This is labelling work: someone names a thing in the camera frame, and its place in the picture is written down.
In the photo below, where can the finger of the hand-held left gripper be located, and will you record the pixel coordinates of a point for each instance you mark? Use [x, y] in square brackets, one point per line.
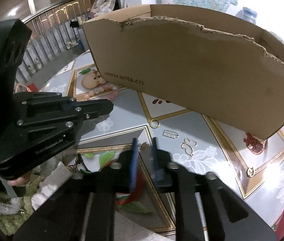
[94, 104]
[86, 117]

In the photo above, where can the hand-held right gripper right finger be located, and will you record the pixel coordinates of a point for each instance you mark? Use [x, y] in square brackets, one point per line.
[156, 160]

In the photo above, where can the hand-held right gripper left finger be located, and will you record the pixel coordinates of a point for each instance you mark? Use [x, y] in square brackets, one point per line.
[133, 165]

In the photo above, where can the tiny gold butterfly charm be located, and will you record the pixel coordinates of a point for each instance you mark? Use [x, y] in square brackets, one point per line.
[143, 146]

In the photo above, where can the torn cardboard box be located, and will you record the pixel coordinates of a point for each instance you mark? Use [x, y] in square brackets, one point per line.
[194, 75]

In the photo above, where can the small gold earring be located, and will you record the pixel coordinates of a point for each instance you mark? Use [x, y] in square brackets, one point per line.
[251, 172]

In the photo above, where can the person's left hand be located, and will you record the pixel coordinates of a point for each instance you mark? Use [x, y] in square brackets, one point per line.
[19, 181]

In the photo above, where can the silver abacus charm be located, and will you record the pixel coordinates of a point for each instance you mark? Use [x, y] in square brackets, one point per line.
[170, 133]

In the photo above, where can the dark metal pendant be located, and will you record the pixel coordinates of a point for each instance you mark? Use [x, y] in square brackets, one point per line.
[78, 167]

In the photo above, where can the white fluffy rug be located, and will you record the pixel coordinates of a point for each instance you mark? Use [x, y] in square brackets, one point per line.
[49, 185]

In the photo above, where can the metal stair railing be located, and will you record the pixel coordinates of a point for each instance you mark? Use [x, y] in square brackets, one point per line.
[54, 6]

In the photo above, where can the pile of clothes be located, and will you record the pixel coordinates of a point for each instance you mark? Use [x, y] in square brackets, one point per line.
[104, 3]

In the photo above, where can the green carpet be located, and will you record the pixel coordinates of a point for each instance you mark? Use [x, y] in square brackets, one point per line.
[16, 213]

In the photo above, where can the blue water bottle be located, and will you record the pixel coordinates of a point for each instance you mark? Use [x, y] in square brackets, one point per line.
[248, 15]

